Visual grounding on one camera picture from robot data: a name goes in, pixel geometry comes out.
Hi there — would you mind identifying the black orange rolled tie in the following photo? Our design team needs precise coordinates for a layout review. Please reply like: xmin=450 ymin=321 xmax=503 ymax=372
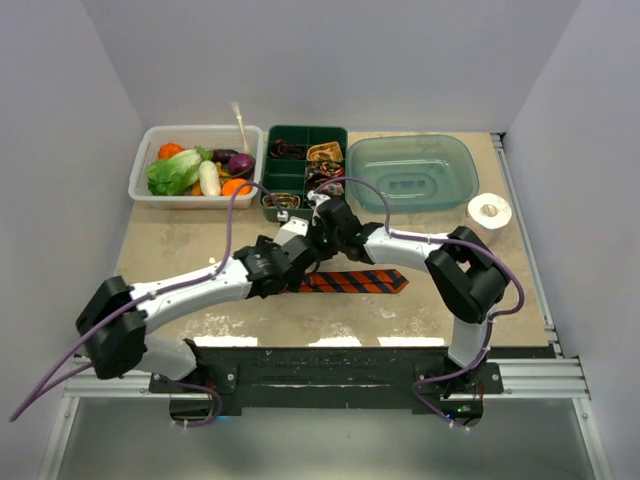
xmin=269 ymin=139 xmax=307 ymax=159

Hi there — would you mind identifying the dark eggplant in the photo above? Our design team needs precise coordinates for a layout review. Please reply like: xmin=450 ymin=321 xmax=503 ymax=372
xmin=212 ymin=149 xmax=239 ymax=164

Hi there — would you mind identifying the white toilet paper roll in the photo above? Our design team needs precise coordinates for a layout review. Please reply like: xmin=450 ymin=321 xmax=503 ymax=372
xmin=463 ymin=193 xmax=512 ymax=246

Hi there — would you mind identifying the white radish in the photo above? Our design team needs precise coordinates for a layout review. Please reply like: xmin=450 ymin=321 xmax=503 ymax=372
xmin=199 ymin=161 xmax=221 ymax=197

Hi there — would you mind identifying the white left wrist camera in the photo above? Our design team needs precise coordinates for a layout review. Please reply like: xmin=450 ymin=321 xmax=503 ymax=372
xmin=274 ymin=217 xmax=308 ymax=246

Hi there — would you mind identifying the white scallion stalk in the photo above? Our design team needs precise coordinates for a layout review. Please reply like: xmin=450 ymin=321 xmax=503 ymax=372
xmin=231 ymin=101 xmax=251 ymax=154

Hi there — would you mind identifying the orange carrot slice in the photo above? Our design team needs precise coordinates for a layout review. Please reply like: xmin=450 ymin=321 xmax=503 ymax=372
xmin=221 ymin=178 xmax=252 ymax=196

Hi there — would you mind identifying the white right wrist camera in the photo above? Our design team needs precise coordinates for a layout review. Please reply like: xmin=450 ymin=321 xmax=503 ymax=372
xmin=306 ymin=190 xmax=331 ymax=209

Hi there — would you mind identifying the aluminium frame rail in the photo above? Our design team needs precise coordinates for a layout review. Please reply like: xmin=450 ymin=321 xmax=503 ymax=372
xmin=63 ymin=133 xmax=612 ymax=479

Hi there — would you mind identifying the green compartment box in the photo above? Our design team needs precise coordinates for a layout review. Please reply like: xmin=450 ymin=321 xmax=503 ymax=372
xmin=262 ymin=125 xmax=348 ymax=220

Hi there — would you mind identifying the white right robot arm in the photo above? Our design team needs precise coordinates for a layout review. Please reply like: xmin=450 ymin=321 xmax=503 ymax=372
xmin=307 ymin=192 xmax=515 ymax=393

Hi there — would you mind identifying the orange pumpkin toy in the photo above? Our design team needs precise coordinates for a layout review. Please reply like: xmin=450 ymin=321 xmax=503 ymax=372
xmin=157 ymin=143 xmax=184 ymax=160

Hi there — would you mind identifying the teal plastic tub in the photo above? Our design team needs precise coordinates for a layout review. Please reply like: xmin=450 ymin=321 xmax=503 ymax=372
xmin=346 ymin=134 xmax=479 ymax=213

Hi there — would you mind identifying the dark patterned rolled tie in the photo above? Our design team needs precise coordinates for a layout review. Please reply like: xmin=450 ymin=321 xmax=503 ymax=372
xmin=306 ymin=161 xmax=345 ymax=180

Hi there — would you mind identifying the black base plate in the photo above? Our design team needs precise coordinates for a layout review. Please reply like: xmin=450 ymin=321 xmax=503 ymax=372
xmin=149 ymin=347 xmax=504 ymax=424

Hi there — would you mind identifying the orange navy striped tie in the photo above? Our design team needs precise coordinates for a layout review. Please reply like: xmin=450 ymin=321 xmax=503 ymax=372
xmin=299 ymin=269 xmax=409 ymax=294

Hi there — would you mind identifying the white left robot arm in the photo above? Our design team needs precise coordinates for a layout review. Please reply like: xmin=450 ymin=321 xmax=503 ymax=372
xmin=76 ymin=235 xmax=319 ymax=392

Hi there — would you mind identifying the green lettuce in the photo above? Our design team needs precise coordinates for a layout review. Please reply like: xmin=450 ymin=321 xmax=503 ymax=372
xmin=146 ymin=146 xmax=213 ymax=196

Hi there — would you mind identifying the tan rolled tie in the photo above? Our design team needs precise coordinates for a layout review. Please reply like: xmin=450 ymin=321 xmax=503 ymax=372
xmin=306 ymin=141 xmax=344 ymax=163

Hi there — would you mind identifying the purple onion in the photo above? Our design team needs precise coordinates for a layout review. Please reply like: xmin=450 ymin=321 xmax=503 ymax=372
xmin=227 ymin=153 xmax=255 ymax=178

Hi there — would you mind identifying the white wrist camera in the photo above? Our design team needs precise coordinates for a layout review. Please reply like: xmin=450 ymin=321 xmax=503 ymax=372
xmin=306 ymin=190 xmax=331 ymax=209
xmin=274 ymin=217 xmax=308 ymax=246

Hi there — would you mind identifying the brown swirl rolled tie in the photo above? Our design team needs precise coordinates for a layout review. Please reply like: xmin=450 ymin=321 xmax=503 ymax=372
xmin=261 ymin=192 xmax=301 ymax=209

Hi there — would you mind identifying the white plastic basket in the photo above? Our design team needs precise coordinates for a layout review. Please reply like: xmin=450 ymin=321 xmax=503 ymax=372
xmin=128 ymin=124 xmax=244 ymax=210

